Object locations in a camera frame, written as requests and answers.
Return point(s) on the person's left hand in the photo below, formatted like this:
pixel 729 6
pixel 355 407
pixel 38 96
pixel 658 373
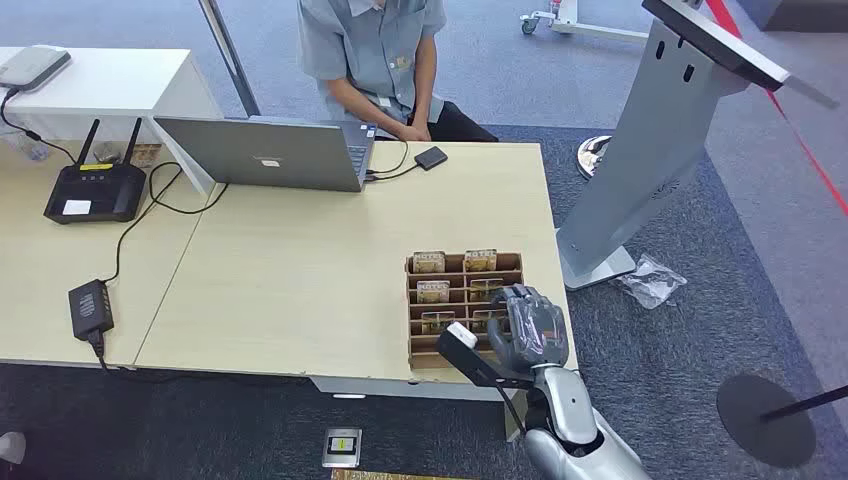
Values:
pixel 417 123

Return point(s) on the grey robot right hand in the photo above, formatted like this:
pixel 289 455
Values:
pixel 536 331

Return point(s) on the person's right hand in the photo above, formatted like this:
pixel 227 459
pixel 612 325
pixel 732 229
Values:
pixel 412 135

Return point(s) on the hotel key card autumn print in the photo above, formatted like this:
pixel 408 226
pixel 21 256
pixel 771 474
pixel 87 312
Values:
pixel 480 260
pixel 484 289
pixel 438 323
pixel 428 263
pixel 432 292
pixel 481 321

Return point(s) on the person's left forearm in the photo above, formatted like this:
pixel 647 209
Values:
pixel 422 93

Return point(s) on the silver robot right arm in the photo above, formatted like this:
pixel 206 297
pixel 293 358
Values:
pixel 570 424

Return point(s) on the person's right forearm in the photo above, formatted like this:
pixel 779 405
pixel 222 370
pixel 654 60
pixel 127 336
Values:
pixel 361 102

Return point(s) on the person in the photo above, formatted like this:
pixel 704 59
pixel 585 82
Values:
pixel 371 53

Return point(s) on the wooden slotted card holder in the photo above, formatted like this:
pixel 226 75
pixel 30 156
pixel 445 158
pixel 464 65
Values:
pixel 430 361

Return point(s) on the black external drive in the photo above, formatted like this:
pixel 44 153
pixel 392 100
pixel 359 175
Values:
pixel 431 158

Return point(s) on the crumpled clear plastic bag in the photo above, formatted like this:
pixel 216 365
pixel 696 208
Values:
pixel 649 281

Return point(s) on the grey laptop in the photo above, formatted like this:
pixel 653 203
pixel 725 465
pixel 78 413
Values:
pixel 265 152

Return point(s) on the chrome round stanchion base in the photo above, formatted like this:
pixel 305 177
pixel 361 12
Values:
pixel 591 158

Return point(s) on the grey slanted metal pole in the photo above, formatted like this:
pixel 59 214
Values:
pixel 228 60

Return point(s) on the patterned brown strip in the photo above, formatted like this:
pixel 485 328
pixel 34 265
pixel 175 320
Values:
pixel 397 476

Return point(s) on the white wheeled cart base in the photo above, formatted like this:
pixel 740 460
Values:
pixel 596 29

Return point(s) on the grey kiosk stand with screen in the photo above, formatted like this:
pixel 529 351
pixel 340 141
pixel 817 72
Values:
pixel 649 146

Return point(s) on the metal floor socket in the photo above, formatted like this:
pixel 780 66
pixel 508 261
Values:
pixel 342 448

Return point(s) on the black stanchion with disc base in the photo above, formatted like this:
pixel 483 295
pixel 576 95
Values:
pixel 755 424

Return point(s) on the small brown box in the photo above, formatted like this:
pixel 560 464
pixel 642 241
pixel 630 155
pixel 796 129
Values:
pixel 146 156

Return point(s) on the white cabinet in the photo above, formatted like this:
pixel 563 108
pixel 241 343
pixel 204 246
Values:
pixel 106 79

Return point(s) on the black router with antennas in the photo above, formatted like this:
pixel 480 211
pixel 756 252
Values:
pixel 99 189

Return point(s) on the red barrier tape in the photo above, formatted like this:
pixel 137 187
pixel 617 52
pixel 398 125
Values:
pixel 815 169

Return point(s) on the black power adapter brick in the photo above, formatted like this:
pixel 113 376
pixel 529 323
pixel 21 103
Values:
pixel 91 308

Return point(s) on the clear plastic bottle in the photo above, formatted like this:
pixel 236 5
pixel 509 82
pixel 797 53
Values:
pixel 26 147

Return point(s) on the flat grey device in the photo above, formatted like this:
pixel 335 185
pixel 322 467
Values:
pixel 30 66

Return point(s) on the dark cabinet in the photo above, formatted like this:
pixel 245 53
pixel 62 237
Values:
pixel 795 13

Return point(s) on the pale rounded object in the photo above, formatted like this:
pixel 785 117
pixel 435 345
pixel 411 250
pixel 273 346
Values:
pixel 12 448

